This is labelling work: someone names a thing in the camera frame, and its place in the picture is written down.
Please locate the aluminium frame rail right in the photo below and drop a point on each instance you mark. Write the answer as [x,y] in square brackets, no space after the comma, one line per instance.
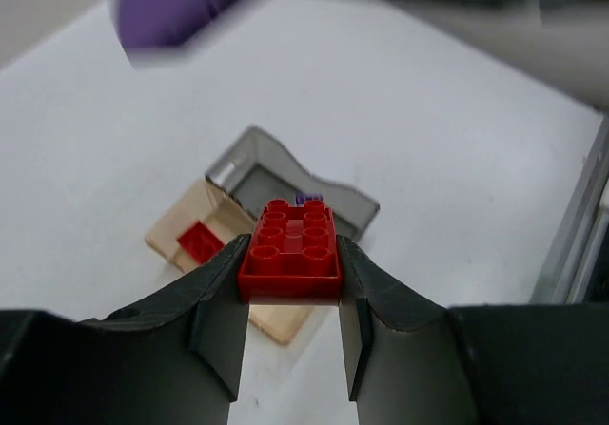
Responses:
[570,260]

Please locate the clear orange container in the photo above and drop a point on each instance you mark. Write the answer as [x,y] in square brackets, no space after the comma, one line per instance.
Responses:
[227,220]

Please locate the small purple lego brick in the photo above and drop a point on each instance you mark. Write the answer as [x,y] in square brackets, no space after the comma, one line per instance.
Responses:
[301,198]

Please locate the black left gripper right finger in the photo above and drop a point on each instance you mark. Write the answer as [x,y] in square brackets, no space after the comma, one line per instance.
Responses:
[408,360]

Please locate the clear grey container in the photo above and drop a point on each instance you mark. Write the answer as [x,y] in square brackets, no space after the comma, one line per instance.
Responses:
[258,168]

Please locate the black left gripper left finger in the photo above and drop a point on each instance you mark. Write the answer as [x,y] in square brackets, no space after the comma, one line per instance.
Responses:
[174,357]

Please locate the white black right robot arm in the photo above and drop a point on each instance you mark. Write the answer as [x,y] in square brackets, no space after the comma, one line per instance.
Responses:
[563,43]

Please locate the purple lego piece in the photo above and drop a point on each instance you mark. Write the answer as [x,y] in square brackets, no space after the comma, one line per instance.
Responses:
[147,29]

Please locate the red lego brick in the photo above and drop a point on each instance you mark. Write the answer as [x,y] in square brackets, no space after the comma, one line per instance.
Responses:
[200,243]
[292,257]

